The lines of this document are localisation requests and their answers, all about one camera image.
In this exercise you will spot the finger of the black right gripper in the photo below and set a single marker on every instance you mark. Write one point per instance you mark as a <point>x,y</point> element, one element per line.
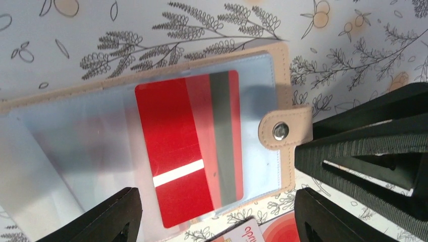
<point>409,213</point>
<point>407,101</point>

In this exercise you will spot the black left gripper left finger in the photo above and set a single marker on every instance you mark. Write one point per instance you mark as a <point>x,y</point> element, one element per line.
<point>117,218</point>

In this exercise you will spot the red card with black stripe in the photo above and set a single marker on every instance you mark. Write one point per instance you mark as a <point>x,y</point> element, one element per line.
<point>192,131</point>

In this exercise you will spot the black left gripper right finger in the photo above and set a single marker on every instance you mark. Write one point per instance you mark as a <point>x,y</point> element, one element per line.
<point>319,219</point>

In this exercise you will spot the pile of red white cards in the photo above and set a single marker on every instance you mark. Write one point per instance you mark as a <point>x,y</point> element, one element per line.
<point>282,229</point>

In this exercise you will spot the floral patterned table mat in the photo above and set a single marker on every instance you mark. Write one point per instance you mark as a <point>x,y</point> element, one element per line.
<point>341,53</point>

